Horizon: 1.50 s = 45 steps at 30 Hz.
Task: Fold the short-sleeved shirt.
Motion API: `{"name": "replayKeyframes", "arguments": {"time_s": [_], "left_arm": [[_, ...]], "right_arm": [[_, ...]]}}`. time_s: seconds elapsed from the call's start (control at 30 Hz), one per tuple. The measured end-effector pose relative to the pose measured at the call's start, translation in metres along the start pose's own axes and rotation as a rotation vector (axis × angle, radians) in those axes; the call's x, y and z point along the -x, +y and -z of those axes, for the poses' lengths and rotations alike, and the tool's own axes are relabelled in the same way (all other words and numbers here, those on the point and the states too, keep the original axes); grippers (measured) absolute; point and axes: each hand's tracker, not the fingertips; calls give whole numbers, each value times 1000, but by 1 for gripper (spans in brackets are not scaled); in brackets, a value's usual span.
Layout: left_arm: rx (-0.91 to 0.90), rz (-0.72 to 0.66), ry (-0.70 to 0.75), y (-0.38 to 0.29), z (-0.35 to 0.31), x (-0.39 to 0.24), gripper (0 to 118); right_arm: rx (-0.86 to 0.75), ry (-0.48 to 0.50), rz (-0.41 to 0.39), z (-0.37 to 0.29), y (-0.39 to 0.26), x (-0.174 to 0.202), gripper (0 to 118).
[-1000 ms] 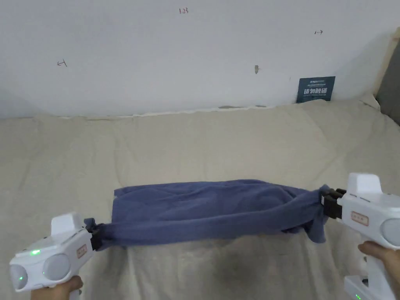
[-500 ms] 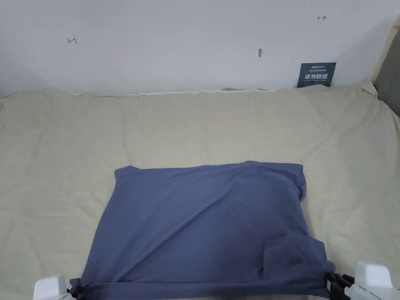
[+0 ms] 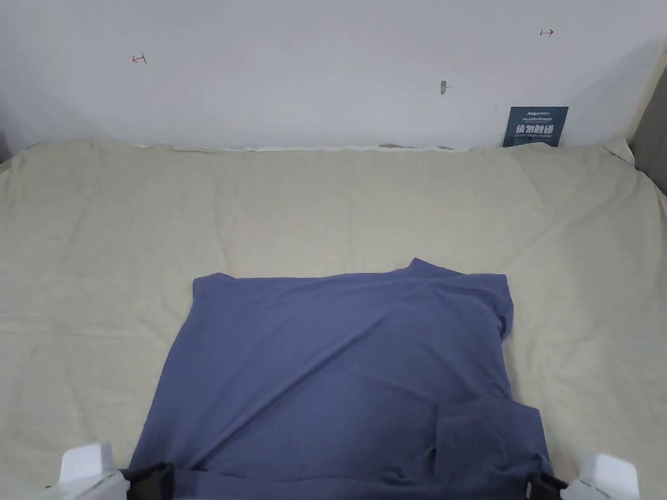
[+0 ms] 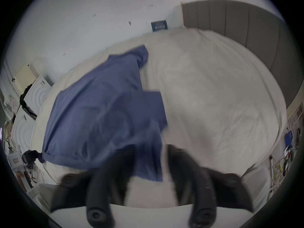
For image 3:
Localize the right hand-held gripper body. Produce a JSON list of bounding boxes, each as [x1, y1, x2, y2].
[[553, 452, 640, 500]]

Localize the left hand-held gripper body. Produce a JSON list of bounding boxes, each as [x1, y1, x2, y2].
[[42, 442, 137, 500]]

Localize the blue shirt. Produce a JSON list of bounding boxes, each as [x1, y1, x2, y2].
[[126, 257, 552, 500]]

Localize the bed with beige sheet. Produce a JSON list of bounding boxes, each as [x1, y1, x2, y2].
[[0, 136, 667, 500]]

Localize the dark blue sign card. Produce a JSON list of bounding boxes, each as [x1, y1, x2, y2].
[[502, 106, 569, 149]]

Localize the grey padded headboard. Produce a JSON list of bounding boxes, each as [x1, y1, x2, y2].
[[627, 44, 667, 195]]

